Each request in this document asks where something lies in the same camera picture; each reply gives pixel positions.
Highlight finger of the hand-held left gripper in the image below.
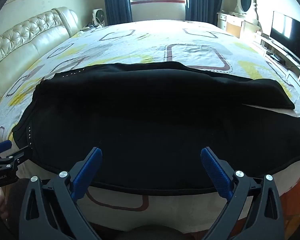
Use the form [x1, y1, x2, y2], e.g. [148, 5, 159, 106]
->
[0, 145, 30, 171]
[0, 140, 13, 158]

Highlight bed with patterned sheet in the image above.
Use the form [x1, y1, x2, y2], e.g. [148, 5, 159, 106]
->
[0, 19, 300, 230]

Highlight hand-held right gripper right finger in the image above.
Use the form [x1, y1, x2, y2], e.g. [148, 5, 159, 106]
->
[201, 147, 285, 240]

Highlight white television cabinet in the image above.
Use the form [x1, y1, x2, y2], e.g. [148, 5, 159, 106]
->
[252, 31, 300, 90]

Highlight black pants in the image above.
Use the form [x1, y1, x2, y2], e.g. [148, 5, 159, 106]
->
[12, 61, 300, 195]

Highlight cream dressing table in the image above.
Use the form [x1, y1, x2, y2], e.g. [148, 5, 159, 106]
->
[216, 10, 262, 39]

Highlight cream tufted leather headboard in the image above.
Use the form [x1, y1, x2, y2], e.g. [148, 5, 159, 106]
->
[0, 7, 79, 105]

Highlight white box fan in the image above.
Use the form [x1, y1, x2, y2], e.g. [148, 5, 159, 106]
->
[92, 8, 105, 28]

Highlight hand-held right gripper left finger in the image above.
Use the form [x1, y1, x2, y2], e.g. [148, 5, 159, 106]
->
[19, 147, 103, 240]

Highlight black flat television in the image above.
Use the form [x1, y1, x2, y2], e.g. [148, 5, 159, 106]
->
[269, 11, 300, 69]

